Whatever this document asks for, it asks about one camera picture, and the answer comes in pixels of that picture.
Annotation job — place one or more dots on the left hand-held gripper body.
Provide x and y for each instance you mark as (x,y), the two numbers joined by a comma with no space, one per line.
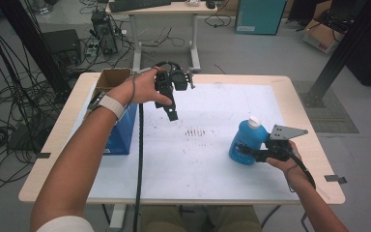
(165,83)

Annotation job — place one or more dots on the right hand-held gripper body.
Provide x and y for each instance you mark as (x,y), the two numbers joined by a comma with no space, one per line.
(277,153)

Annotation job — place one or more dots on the blue bottle with white cap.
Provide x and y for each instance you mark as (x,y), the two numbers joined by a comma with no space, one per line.
(248,137)

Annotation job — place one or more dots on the person's right hand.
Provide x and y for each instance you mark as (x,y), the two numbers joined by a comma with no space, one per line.
(293,167)

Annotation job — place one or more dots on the person's left hand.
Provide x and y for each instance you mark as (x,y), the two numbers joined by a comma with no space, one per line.
(138,88)

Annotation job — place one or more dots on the blue cardboard box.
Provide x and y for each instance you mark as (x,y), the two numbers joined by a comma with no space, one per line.
(124,132)

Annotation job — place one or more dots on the wristwatch with beige band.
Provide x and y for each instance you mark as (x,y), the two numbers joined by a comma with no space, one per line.
(112,105)

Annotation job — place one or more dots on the white table mat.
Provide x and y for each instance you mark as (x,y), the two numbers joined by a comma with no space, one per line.
(199,174)

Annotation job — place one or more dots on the black tape strip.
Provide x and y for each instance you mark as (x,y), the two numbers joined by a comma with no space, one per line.
(335,178)
(43,155)

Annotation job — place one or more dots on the grey floor mat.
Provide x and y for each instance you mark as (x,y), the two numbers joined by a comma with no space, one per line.
(335,119)

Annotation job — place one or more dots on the white desk with wooden top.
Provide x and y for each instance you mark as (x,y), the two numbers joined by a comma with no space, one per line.
(161,9)

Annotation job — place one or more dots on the black computer tower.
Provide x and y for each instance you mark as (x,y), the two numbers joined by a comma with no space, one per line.
(104,32)

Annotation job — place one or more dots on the black keyboard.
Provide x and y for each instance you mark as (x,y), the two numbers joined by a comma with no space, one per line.
(138,5)

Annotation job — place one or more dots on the black computer mouse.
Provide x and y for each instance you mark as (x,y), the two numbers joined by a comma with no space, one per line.
(210,4)

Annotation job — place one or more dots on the teal cabinet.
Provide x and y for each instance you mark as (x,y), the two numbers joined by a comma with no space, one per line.
(259,16)

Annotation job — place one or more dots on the white table leg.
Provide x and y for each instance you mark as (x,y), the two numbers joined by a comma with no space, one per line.
(117,219)

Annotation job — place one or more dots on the brown cardboard box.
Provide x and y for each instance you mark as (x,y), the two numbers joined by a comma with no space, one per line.
(320,37)

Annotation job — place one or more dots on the black metal stand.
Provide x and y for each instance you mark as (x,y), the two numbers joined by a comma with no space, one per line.
(348,48)

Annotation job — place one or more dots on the person's white sleeve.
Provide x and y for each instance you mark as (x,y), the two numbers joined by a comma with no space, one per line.
(66,224)

